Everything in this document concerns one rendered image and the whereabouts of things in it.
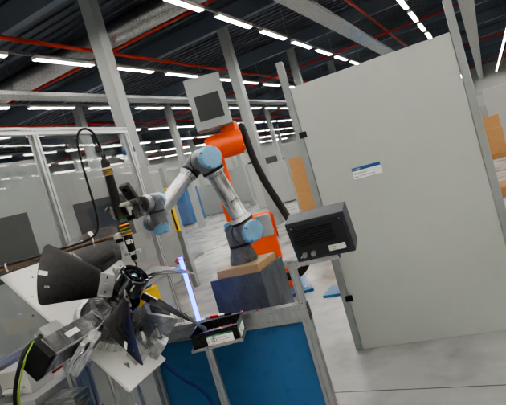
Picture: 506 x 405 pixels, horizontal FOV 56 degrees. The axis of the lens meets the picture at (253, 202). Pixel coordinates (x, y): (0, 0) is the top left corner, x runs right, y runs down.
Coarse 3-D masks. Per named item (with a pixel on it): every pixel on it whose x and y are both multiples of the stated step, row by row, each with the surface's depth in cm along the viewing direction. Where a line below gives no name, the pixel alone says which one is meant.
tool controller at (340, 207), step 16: (320, 208) 207; (336, 208) 201; (288, 224) 205; (304, 224) 202; (320, 224) 200; (336, 224) 199; (352, 224) 207; (304, 240) 205; (320, 240) 203; (336, 240) 201; (352, 240) 200; (304, 256) 206; (320, 256) 207
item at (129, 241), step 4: (104, 156) 196; (104, 160) 195; (108, 160) 197; (104, 164) 195; (108, 164) 196; (124, 236) 197; (128, 236) 197; (132, 236) 198; (124, 240) 197; (128, 240) 197; (132, 240) 197; (128, 244) 197; (132, 244) 197; (128, 248) 197; (132, 248) 197; (132, 256) 198; (136, 256) 198
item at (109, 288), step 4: (104, 272) 184; (100, 276) 183; (104, 276) 184; (108, 276) 185; (112, 276) 186; (100, 280) 183; (104, 280) 184; (108, 280) 185; (112, 280) 186; (100, 284) 183; (108, 284) 185; (112, 284) 186; (100, 288) 183; (104, 288) 184; (108, 288) 185; (112, 288) 186; (100, 292) 183; (108, 292) 185; (100, 296) 182; (104, 296) 183; (108, 296) 184
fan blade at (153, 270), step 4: (152, 268) 220; (156, 268) 219; (160, 268) 219; (164, 268) 218; (168, 268) 218; (172, 268) 218; (176, 268) 219; (180, 268) 220; (148, 272) 212; (152, 272) 207; (156, 272) 206; (160, 272) 205; (164, 272) 205; (168, 272) 206; (172, 272) 207; (176, 272) 209; (180, 272) 210; (184, 272) 212; (188, 272) 214; (192, 272) 216
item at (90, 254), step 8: (104, 232) 209; (112, 232) 210; (72, 240) 205; (88, 240) 205; (112, 240) 205; (80, 248) 202; (88, 248) 202; (96, 248) 202; (104, 248) 201; (112, 248) 201; (80, 256) 200; (88, 256) 200; (96, 256) 199; (104, 256) 199; (112, 256) 198; (120, 256) 198; (96, 264) 197; (104, 264) 196; (112, 264) 196
